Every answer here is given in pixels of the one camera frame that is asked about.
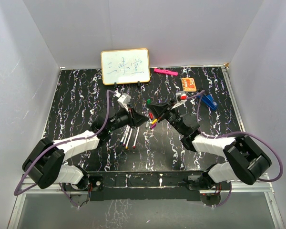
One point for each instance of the white board with yellow frame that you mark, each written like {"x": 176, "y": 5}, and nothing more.
{"x": 125, "y": 66}

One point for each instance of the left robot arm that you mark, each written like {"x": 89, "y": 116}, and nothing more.
{"x": 45, "y": 164}

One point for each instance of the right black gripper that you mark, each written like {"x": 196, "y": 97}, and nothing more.
{"x": 160, "y": 109}

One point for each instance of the blue stapler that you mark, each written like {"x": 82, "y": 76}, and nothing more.
{"x": 209, "y": 101}

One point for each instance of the yellow pen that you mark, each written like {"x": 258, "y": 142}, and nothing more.
{"x": 128, "y": 139}

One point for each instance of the red pen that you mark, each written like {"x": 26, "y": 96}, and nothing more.
{"x": 136, "y": 137}

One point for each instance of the black front mounting bar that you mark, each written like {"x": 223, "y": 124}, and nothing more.
{"x": 153, "y": 185}

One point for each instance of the pink plastic clip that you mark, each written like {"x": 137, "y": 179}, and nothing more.
{"x": 164, "y": 71}

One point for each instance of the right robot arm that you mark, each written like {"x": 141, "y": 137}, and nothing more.
{"x": 246, "y": 161}

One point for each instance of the blue pen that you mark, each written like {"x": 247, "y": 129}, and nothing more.
{"x": 123, "y": 137}

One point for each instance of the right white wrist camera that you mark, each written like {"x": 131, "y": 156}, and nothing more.
{"x": 181, "y": 97}

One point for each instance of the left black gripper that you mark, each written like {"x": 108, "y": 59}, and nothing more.
{"x": 134, "y": 118}

